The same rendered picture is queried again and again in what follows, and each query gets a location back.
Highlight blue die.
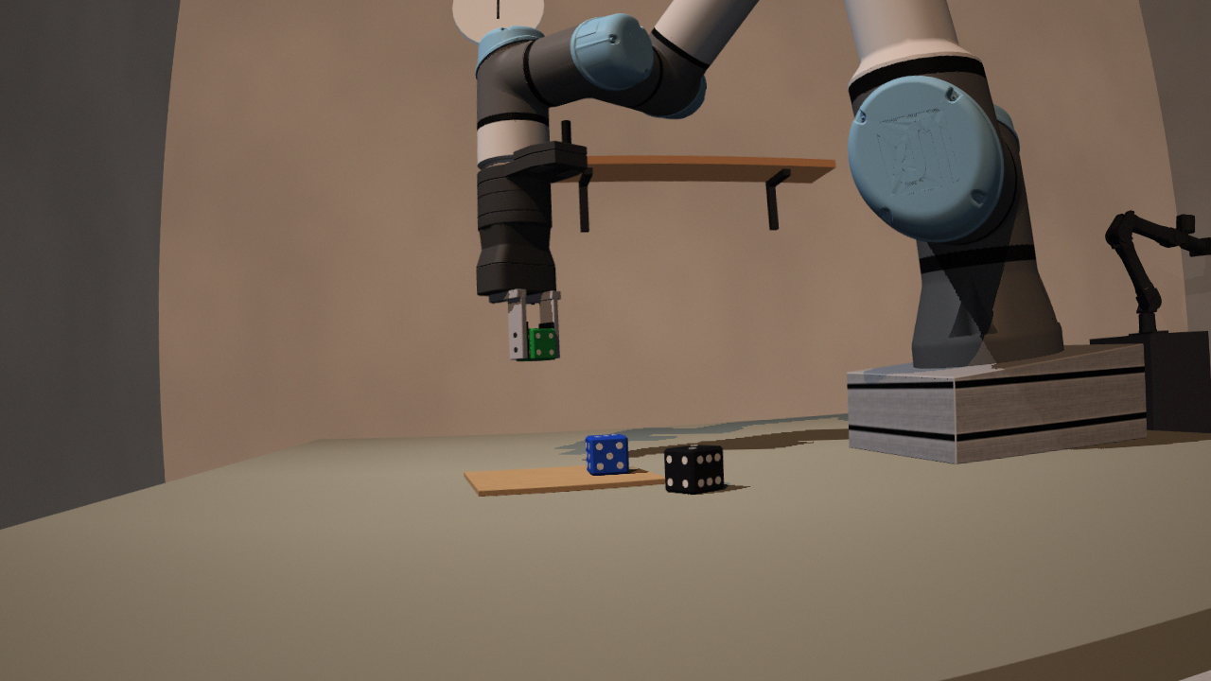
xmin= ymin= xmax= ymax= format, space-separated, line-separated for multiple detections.
xmin=586 ymin=434 xmax=629 ymax=476

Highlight green die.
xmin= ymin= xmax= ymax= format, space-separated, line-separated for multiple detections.
xmin=516 ymin=328 xmax=556 ymax=361

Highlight tan flat mat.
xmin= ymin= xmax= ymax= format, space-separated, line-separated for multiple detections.
xmin=464 ymin=465 xmax=665 ymax=497

